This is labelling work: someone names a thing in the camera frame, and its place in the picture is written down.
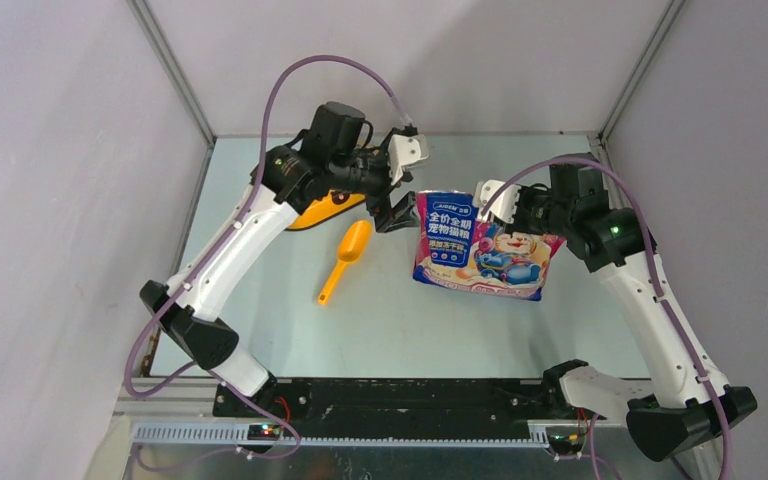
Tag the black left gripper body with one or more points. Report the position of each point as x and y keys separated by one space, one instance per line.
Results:
x=373 y=180

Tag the aluminium corner post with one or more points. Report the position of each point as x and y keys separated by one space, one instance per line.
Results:
x=645 y=60
x=159 y=43

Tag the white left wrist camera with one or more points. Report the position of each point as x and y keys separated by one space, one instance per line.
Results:
x=406 y=153

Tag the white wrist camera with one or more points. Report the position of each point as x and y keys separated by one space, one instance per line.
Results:
x=406 y=153
x=496 y=202

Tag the yellow plastic food scoop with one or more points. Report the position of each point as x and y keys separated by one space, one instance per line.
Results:
x=350 y=249

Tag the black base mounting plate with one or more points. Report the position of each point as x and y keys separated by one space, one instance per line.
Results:
x=416 y=409

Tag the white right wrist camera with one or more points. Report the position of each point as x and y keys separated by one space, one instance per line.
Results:
x=496 y=202

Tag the yellow double pet bowl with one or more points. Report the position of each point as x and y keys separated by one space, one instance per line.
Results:
x=331 y=208

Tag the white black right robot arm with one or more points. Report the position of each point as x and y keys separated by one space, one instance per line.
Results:
x=690 y=400

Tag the aluminium right corner post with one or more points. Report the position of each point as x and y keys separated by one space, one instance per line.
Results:
x=645 y=60

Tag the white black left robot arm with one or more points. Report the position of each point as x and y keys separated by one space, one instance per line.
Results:
x=187 y=306

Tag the colourful cat food bag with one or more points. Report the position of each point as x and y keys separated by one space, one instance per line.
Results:
x=458 y=252

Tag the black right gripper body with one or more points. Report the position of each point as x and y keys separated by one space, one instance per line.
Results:
x=538 y=212

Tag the aluminium front frame rail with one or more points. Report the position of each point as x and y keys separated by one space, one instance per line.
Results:
x=205 y=412

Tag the aluminium left corner post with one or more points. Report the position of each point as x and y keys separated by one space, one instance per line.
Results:
x=159 y=43

